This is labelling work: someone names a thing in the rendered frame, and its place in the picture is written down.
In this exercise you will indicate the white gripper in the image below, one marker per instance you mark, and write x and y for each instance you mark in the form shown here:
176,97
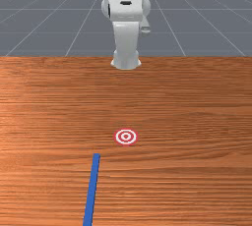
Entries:
126,12

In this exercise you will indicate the long blue stick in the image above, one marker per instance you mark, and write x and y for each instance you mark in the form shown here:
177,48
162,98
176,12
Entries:
92,190

